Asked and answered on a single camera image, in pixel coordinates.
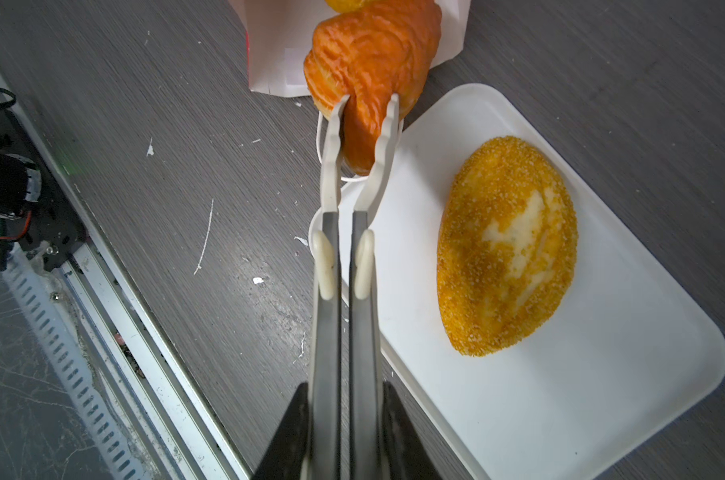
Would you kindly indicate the yellow fake bread roll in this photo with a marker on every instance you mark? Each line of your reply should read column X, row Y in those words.
column 347, row 6

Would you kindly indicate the white slotted cable duct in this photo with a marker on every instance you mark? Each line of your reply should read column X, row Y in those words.
column 64, row 353

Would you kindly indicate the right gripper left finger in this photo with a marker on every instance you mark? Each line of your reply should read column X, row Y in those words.
column 285, row 455

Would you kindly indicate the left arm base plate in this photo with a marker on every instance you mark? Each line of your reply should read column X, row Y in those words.
column 35, row 214

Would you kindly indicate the red white paper bag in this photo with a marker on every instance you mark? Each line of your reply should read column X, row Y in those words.
column 280, row 37

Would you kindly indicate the orange fake croissant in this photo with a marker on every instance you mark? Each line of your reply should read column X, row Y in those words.
column 367, row 55

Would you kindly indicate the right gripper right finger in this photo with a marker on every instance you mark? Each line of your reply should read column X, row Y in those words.
column 403, row 449

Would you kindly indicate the sesame oval fake bread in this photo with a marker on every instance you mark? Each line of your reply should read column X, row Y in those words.
column 507, row 247

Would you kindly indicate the white plastic tray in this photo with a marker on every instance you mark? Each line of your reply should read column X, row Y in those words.
column 626, row 352

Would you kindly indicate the metal white-tipped tongs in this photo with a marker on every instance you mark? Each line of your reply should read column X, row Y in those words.
column 346, row 314

